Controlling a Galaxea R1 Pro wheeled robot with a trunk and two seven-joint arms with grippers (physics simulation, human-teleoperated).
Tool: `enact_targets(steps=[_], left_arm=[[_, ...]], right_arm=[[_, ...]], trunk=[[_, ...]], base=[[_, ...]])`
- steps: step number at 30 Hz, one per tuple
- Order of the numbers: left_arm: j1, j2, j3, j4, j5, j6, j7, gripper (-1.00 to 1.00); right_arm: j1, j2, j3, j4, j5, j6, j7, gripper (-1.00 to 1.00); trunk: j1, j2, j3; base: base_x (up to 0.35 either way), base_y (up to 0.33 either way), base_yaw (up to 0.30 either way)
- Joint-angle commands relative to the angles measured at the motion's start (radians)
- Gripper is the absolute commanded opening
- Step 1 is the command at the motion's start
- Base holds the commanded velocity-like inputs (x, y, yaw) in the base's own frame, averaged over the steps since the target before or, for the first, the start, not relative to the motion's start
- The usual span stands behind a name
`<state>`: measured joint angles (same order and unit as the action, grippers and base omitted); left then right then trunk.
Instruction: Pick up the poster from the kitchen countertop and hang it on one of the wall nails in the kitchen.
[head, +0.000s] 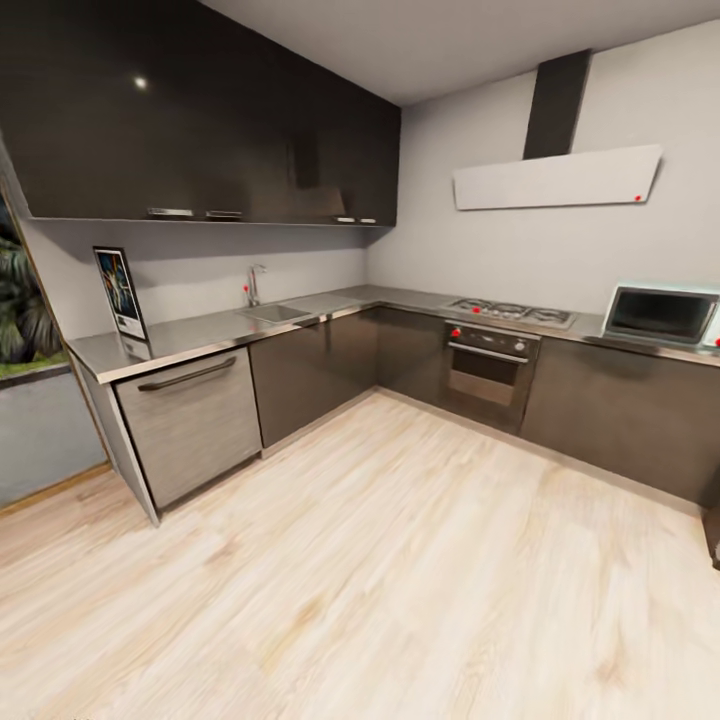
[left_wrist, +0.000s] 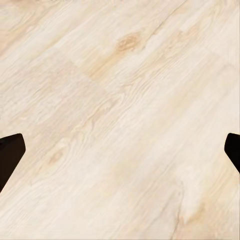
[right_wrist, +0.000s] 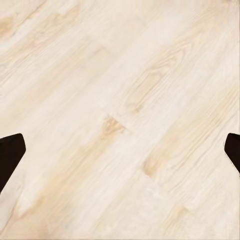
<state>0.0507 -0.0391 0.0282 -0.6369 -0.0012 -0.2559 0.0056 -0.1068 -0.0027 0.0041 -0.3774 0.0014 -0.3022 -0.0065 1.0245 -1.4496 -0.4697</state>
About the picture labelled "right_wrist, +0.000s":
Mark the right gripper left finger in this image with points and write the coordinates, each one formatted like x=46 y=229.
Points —
x=12 y=149

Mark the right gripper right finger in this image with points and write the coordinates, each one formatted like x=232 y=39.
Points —
x=232 y=149

